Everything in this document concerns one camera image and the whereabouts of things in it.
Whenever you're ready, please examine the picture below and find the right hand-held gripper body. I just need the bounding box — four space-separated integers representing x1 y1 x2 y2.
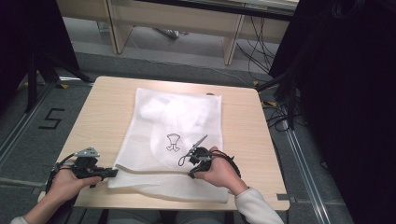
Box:
186 133 217 173

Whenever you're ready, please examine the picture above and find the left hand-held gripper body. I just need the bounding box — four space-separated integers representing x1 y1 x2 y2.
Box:
72 147 106 181

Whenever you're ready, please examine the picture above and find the white mesh laundry bag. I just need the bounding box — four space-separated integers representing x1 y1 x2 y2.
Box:
107 87 230 204

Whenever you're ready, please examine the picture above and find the person's right hand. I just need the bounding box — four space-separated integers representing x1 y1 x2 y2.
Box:
194 147 241 191

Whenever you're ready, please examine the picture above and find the person's left hand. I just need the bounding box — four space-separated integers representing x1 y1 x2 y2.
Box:
49 167 103 203

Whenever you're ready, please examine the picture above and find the white garment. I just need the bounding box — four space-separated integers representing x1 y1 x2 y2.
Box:
138 94 219 169

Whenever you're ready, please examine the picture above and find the grey tape strip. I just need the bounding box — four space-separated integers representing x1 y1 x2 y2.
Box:
276 193 295 203

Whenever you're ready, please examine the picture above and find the grey power strip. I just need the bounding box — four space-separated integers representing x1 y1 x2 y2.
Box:
153 27 190 41

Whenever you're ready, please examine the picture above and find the light wooden bench desk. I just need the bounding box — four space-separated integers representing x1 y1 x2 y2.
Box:
55 0 301 66

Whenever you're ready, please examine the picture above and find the black curtain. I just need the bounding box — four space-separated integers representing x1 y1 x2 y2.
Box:
268 0 396 224
0 0 80 108

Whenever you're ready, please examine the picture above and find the metal floor rail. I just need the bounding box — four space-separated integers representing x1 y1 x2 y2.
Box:
283 127 332 224
0 85 55 167

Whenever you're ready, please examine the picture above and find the black floor cables bundle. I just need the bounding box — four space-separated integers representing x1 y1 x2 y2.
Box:
235 15 309 133

